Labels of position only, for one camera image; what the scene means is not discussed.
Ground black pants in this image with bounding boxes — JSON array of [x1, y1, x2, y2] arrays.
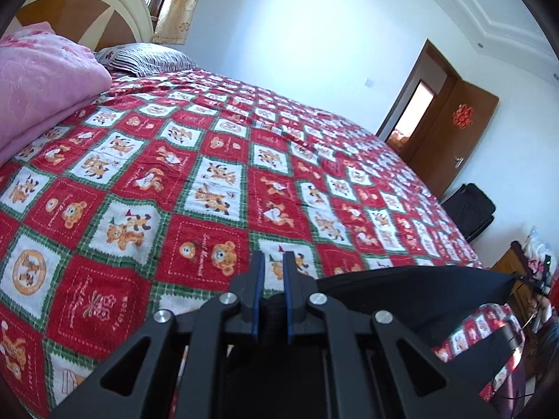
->
[[317, 266, 516, 399]]

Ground clutter on dresser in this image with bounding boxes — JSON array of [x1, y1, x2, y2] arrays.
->
[[522, 226, 557, 276]]

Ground wooden dresser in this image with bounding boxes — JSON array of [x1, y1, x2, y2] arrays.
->
[[491, 240, 532, 325]]

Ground black suitcase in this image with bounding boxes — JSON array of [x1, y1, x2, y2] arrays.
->
[[442, 183, 496, 243]]

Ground red patchwork bedspread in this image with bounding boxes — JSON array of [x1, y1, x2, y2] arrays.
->
[[0, 67, 525, 419]]

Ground brown wooden door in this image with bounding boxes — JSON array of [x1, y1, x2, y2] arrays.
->
[[409, 80, 499, 198]]

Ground red door decoration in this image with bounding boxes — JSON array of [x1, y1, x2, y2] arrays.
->
[[452, 104, 474, 130]]

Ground striped pillow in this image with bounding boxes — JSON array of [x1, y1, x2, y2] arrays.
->
[[95, 43, 197, 78]]

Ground beige patterned curtain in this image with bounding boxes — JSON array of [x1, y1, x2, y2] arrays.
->
[[153, 0, 199, 45]]

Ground pink folded quilt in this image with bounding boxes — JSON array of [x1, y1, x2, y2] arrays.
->
[[1, 22, 112, 163]]

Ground cream wooden headboard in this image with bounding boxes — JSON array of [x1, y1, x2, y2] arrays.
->
[[3, 0, 153, 51]]

